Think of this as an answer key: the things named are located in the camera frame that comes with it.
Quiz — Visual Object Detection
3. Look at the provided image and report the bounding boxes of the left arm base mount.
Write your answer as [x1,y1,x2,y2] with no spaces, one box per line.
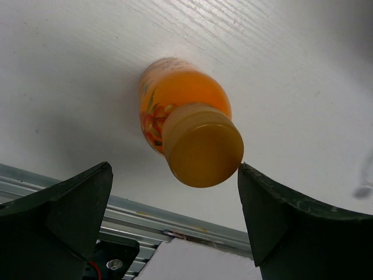
[82,240,140,280]

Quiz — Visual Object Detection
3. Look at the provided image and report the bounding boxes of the aluminium table frame rail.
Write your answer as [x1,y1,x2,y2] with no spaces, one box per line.
[1,164,252,279]

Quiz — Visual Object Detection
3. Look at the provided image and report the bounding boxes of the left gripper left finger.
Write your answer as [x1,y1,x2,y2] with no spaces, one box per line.
[1,162,113,279]

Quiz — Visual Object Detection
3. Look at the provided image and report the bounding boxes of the orange juice bottle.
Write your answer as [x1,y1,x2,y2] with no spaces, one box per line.
[138,58,244,188]

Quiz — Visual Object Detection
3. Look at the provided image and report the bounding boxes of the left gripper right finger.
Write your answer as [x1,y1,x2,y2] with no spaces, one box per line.
[238,163,372,279]

